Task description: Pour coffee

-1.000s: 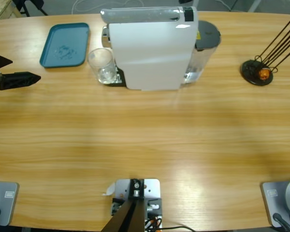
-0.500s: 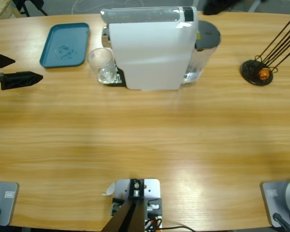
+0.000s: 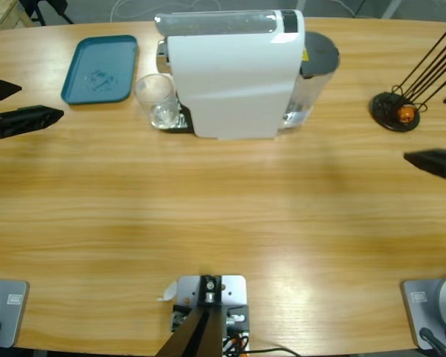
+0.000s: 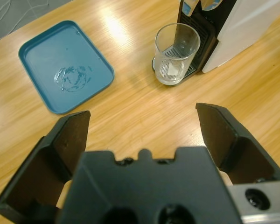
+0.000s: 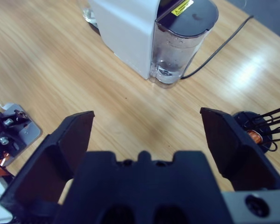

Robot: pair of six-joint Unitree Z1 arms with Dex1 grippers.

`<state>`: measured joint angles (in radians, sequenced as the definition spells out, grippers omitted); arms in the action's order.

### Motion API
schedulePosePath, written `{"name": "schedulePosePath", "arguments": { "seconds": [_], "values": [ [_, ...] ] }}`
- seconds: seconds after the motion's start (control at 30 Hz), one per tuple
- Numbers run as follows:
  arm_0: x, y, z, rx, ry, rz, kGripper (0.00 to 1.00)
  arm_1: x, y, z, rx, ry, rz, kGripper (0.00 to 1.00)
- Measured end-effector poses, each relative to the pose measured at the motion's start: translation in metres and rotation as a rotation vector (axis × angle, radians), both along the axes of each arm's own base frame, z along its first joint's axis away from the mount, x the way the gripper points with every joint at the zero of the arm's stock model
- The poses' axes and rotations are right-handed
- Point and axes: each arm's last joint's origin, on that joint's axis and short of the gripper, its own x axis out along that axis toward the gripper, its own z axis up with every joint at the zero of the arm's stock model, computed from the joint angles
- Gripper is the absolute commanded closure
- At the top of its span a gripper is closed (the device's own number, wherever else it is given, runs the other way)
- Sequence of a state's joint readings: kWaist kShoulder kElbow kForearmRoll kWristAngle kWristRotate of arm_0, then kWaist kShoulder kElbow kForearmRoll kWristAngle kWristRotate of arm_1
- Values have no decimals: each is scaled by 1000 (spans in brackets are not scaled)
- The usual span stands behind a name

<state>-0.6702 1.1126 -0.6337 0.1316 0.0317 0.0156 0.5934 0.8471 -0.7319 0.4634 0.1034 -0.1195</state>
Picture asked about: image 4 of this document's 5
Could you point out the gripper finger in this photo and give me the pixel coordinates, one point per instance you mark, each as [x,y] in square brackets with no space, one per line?
[37,175]
[242,151]

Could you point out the clear drinking glass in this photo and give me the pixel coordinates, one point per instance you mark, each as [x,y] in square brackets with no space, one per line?
[170,74]

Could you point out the white capsule coffee machine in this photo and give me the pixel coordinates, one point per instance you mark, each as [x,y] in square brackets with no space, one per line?
[247,28]

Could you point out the metal drip tray grate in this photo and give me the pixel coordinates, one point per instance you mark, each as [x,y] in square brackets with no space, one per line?
[206,50]

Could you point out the teal plastic tray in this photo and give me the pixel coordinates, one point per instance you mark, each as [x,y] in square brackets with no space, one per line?
[60,51]

